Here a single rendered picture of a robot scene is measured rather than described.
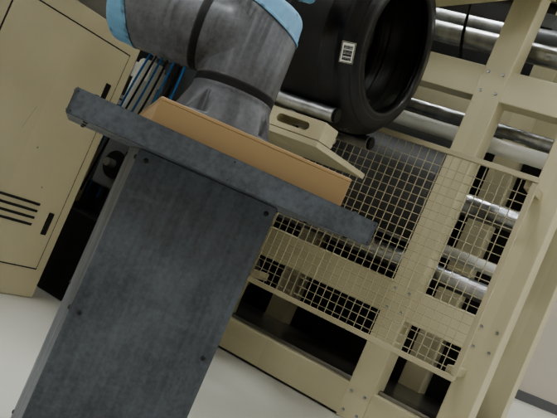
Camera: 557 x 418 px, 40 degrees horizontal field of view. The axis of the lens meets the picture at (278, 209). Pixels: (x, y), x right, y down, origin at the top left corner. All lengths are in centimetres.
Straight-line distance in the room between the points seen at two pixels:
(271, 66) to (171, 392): 58
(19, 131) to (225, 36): 111
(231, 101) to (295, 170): 20
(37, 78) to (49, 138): 19
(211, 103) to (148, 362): 44
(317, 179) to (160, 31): 40
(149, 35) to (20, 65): 94
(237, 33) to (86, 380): 63
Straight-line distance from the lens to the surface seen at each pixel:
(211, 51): 138
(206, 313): 130
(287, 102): 238
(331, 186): 122
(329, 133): 230
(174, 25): 139
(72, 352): 130
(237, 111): 132
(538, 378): 698
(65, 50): 239
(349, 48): 225
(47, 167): 246
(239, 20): 137
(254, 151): 119
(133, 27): 142
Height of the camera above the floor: 53
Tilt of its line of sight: 1 degrees up
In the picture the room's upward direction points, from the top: 24 degrees clockwise
